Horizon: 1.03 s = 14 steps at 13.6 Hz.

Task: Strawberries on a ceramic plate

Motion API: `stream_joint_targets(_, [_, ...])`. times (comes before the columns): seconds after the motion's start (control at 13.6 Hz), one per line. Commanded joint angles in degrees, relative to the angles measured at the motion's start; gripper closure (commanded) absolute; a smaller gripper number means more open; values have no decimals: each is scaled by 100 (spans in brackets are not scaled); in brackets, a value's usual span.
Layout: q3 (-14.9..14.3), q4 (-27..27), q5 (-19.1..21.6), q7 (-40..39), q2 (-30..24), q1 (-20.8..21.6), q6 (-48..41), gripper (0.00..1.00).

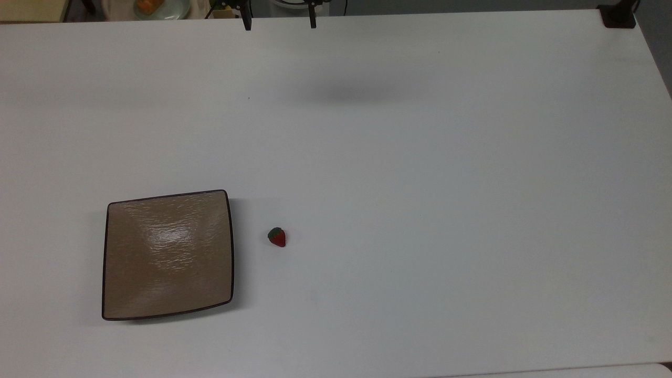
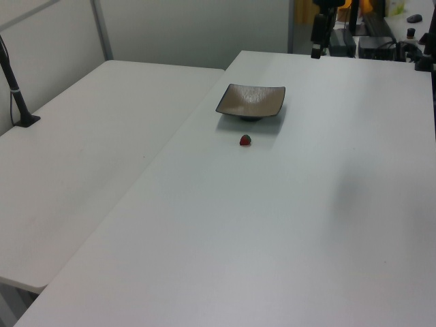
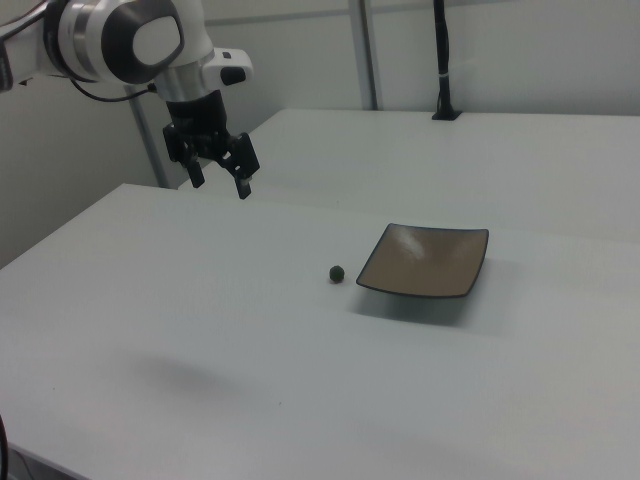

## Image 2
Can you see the black clamp mount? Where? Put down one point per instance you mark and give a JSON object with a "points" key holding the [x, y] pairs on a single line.
{"points": [[425, 51]]}

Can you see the black camera stand pole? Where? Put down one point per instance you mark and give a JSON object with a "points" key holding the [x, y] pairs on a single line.
{"points": [[13, 88]]}

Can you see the black power supply box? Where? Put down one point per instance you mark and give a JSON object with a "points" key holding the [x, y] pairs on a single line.
{"points": [[342, 41]]}

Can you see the red toy strawberry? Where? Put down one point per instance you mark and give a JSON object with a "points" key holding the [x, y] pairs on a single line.
{"points": [[245, 140]]}

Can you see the square brown ceramic plate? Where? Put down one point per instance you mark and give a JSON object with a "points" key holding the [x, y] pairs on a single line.
{"points": [[250, 100]]}

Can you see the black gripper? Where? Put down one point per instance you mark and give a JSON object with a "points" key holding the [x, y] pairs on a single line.
{"points": [[328, 3]]}

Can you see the green and white box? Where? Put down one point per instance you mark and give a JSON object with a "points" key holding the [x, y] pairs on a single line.
{"points": [[395, 7]]}

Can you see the black electronics box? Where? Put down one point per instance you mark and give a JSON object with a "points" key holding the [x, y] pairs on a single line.
{"points": [[376, 46]]}

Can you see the yellow object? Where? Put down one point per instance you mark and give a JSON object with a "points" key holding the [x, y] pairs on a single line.
{"points": [[366, 5]]}

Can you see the black computer mouse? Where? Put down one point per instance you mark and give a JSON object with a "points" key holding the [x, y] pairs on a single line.
{"points": [[414, 18]]}

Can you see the grey metal partition post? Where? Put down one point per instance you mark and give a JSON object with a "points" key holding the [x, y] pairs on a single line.
{"points": [[291, 25]]}

